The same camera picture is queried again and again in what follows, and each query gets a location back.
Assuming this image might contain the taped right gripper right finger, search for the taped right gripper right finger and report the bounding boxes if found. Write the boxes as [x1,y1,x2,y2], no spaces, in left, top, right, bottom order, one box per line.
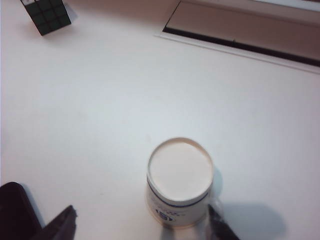
[207,203,241,240]

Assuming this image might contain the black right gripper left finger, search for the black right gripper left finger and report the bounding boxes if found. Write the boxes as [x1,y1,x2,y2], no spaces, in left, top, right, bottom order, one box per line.
[41,205,78,240]

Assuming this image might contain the white paper cup blue logo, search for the white paper cup blue logo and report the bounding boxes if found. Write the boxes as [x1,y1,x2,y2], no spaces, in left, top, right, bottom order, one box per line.
[145,136,215,229]

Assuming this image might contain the rubik's cube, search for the rubik's cube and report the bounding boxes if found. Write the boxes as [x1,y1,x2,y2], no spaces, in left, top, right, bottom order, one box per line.
[20,0,73,37]

